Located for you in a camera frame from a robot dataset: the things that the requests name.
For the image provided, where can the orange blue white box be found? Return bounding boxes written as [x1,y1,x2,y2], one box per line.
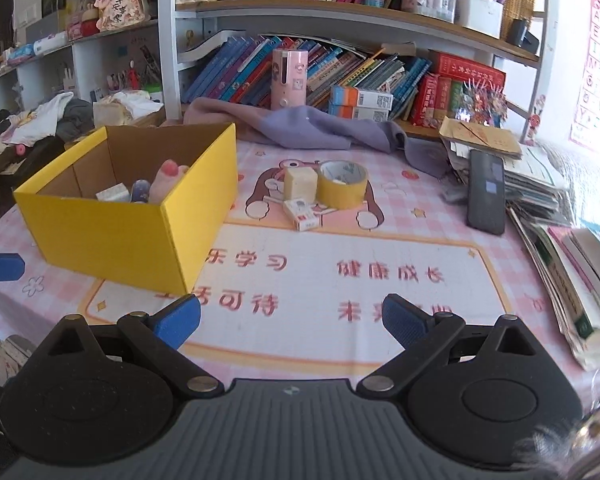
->
[328,86,393,122]

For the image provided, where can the pink floral doll figure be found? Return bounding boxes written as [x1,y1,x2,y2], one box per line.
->
[94,0,150,32]

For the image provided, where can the white pen holder box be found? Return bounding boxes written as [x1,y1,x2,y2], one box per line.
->
[454,0,504,38]

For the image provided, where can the cream cube eraser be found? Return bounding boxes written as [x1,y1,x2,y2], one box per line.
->
[284,166,317,204]

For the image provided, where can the alphabet wall poster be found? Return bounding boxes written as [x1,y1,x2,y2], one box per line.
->
[570,0,600,146]

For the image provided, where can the blue white spray bottle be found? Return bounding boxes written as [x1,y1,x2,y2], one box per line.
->
[130,179,150,204]

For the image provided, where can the white staples box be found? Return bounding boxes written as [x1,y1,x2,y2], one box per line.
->
[283,198,321,232]

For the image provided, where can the purple cloth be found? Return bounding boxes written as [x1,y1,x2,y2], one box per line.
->
[183,98,451,179]

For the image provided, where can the yellow cardboard box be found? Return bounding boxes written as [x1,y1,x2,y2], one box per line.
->
[14,124,238,295]

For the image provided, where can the stack of books and papers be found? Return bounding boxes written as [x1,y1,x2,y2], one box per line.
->
[441,133,600,370]

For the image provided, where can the white wall charger plug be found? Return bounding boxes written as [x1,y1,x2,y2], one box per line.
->
[96,183,131,203]

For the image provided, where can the pink cylindrical device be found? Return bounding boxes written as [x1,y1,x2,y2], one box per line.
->
[270,49,308,110]

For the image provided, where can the pink checkered tablecloth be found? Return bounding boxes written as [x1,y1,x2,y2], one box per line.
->
[0,138,590,391]

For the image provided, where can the black smartphone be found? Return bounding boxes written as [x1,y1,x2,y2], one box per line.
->
[467,150,506,236]

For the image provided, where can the pink plush pig toy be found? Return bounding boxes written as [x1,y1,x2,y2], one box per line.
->
[148,159,189,204]

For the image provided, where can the pile of clothes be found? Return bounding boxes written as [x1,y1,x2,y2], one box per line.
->
[0,92,94,195]

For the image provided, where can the tissue box with cloth cover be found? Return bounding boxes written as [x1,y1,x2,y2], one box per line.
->
[93,90,163,128]

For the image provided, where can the yellow tape roll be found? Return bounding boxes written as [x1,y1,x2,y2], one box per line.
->
[316,160,368,210]

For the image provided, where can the brown envelope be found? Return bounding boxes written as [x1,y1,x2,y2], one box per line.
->
[439,117,522,158]

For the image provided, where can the white bookshelf frame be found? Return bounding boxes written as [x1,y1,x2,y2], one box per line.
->
[158,0,555,122]

